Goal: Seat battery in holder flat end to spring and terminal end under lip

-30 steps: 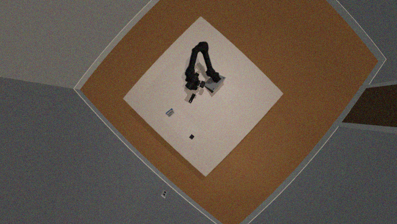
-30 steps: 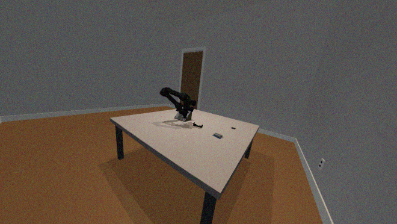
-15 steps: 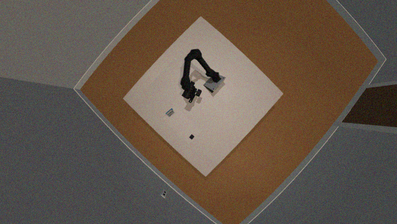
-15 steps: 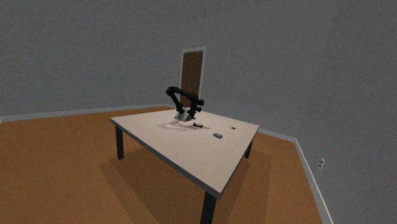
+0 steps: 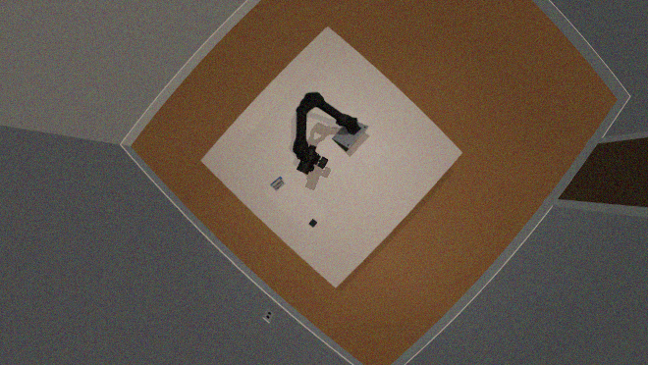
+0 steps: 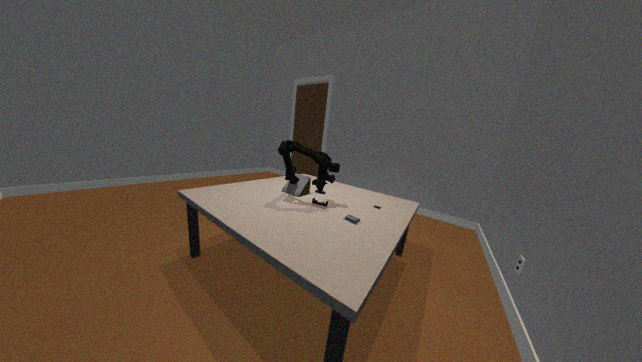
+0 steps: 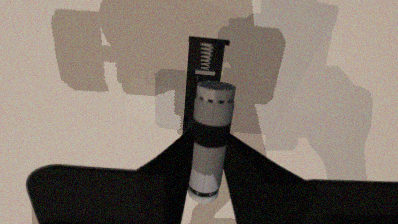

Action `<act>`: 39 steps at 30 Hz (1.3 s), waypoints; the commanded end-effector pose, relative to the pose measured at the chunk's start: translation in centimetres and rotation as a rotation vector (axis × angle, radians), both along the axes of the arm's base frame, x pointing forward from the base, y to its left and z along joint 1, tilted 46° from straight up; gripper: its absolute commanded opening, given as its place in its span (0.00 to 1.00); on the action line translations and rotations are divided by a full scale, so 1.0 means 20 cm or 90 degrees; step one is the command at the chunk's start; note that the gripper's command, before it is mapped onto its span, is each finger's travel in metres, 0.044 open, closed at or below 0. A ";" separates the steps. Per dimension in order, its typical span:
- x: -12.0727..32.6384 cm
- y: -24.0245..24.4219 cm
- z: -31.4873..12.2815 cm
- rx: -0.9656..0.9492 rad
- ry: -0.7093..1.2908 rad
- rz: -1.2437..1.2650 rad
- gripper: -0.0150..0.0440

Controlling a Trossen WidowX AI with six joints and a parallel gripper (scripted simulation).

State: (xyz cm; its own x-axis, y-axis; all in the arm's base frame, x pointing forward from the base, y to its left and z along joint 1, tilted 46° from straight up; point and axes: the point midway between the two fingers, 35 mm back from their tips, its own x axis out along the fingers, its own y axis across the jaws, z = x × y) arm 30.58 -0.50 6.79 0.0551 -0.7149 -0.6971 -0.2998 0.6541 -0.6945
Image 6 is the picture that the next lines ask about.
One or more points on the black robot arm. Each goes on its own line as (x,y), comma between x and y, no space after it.
(321,158)

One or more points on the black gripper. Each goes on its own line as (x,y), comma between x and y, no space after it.
(320,183)

